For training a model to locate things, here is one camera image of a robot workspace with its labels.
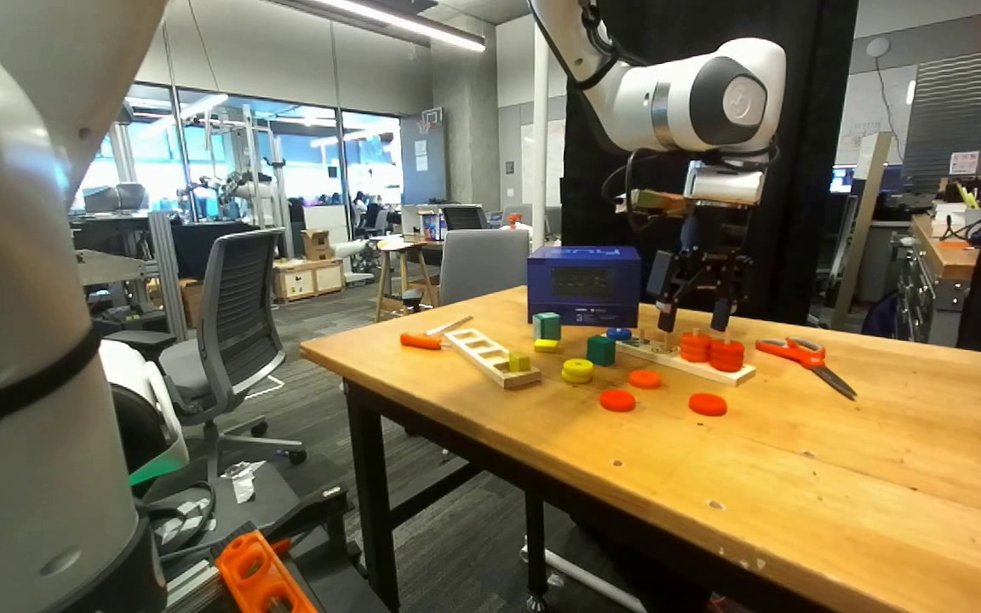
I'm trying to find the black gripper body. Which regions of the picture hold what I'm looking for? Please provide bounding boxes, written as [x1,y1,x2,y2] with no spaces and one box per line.
[676,208,754,297]

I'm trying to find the round orange block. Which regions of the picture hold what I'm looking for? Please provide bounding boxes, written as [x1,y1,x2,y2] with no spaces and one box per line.
[710,342,744,371]
[681,333,713,363]

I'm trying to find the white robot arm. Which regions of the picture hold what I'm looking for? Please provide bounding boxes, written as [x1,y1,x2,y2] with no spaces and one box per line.
[527,0,787,332]

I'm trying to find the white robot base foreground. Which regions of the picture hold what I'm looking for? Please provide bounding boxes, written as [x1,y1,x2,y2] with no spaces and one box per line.
[0,0,166,613]

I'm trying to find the round orange block on board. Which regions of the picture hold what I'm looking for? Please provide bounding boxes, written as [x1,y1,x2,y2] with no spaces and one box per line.
[710,342,744,371]

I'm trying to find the green block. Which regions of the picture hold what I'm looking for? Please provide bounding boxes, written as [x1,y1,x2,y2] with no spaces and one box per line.
[586,333,618,369]

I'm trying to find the yellow round block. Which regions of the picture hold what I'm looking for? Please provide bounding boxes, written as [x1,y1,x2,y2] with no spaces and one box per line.
[560,358,597,385]

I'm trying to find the teal cube block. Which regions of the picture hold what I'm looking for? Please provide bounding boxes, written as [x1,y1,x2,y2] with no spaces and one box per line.
[530,309,561,342]

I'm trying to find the black curtain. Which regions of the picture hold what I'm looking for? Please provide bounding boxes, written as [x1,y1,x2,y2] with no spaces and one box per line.
[530,0,860,324]

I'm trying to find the flat orange disc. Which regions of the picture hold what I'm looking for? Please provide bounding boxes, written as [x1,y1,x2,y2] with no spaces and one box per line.
[687,393,728,415]
[601,388,636,413]
[626,369,663,388]

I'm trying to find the blue cardboard box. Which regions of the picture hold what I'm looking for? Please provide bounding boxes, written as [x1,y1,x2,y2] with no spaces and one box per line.
[527,245,640,326]

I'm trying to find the wooden shape sorter tray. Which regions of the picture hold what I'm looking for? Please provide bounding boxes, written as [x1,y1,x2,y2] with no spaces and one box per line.
[446,326,542,393]

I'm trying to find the orange marker pen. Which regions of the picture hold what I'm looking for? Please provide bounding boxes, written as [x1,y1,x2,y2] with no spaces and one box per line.
[399,333,443,350]

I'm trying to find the grey office chair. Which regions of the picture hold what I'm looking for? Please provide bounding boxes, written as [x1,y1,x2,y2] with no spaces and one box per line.
[157,230,307,476]

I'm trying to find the orange tool on floor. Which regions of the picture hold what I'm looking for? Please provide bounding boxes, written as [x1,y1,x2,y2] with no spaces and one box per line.
[219,532,317,613]

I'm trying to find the orange handled scissors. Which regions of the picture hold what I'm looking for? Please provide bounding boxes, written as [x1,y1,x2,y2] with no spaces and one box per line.
[760,337,860,404]

